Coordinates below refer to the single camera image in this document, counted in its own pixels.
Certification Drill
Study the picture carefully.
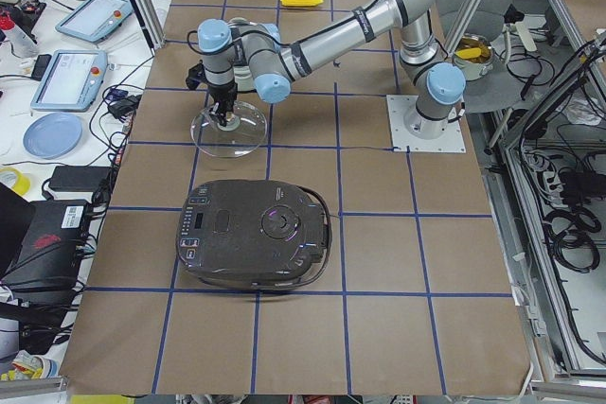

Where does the yellow corn cob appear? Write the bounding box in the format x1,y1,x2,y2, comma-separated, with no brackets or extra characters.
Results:
280,0,324,9

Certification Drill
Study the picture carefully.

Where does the glass pot lid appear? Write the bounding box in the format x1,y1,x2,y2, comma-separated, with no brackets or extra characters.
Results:
190,101,268,158

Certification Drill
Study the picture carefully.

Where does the yellow tape roll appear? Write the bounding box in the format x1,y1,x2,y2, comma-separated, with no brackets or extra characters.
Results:
0,167,30,196

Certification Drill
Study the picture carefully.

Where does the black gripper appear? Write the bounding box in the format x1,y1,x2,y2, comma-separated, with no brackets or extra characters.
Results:
208,82,238,127

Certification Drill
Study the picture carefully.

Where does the black laptop with red logo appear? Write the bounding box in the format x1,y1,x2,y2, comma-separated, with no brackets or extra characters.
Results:
1,200,91,291

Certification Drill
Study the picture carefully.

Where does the black power adapter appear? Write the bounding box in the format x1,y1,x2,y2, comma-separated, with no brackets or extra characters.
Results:
48,165,110,192

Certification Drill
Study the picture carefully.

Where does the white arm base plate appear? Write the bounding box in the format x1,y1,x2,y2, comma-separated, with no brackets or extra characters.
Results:
386,95,466,153

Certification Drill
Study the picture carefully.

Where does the lower teach pendant tablet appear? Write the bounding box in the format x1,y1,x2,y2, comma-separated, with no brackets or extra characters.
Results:
30,49,108,112

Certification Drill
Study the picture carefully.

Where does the blue plate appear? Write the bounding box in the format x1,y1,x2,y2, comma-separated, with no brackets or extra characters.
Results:
23,113,83,159

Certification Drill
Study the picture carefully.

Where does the pot with corn on chair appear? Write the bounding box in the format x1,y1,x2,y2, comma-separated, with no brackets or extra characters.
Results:
453,35,494,81

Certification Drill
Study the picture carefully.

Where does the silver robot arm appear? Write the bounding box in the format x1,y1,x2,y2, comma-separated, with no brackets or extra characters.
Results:
186,0,462,123

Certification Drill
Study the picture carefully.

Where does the teach pendant tablet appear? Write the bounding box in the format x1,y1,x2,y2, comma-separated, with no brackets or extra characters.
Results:
30,49,108,112
55,0,134,44

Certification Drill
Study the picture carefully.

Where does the grey chair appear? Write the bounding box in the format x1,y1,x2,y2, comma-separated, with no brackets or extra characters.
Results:
437,0,521,114

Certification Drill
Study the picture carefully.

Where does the upper teach pendant tablet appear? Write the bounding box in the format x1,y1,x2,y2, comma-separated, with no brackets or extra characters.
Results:
55,0,134,44

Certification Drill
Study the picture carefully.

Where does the dark rice cooker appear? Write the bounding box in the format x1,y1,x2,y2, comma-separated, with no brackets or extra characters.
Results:
176,180,332,290

